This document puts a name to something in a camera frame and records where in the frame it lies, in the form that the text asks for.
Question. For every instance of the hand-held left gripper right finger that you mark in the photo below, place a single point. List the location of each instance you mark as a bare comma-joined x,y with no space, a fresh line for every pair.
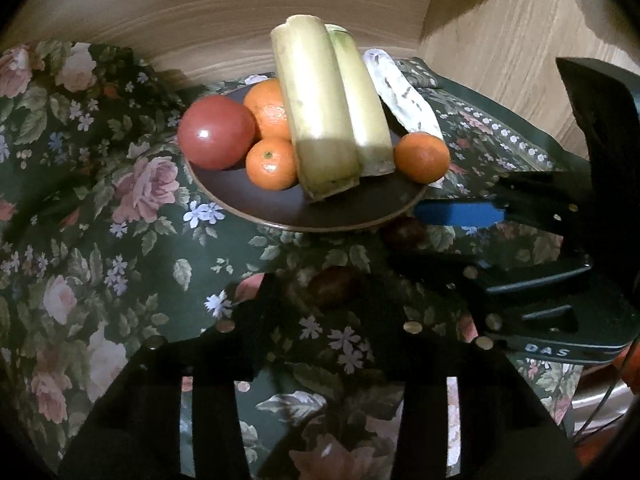
417,350

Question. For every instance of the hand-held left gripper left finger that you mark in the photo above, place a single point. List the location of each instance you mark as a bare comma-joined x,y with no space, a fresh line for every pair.
235,340

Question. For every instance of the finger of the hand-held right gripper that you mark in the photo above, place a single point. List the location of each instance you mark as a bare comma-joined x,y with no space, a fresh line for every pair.
460,212
530,277

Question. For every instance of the orange with sticker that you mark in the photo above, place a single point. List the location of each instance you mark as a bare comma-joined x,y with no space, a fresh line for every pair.
422,156

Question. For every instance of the pale fruit peel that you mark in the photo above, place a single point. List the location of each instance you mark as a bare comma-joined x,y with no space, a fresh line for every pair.
400,90

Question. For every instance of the dark purple round plate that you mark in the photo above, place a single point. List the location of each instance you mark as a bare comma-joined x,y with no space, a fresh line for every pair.
300,215

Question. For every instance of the yellow-green banana back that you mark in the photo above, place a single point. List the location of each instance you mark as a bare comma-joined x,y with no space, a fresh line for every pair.
362,110

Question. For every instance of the yellow-green banana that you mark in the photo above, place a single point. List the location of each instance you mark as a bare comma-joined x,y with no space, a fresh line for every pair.
362,110
315,110

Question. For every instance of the yellow-green banana front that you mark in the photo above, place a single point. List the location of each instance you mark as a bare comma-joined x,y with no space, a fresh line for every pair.
315,110

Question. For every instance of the small mandarin orange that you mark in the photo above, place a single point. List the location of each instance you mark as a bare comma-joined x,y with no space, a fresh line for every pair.
271,162

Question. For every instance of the red apple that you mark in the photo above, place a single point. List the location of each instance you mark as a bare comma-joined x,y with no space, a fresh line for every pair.
216,132

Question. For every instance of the large orange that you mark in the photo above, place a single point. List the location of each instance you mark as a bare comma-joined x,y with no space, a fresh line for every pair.
267,110

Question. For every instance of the brown date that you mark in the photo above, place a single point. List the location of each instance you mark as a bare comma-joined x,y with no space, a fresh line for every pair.
332,282
405,232

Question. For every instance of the dark green floral cloth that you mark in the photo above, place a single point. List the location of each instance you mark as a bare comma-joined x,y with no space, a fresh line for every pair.
125,260

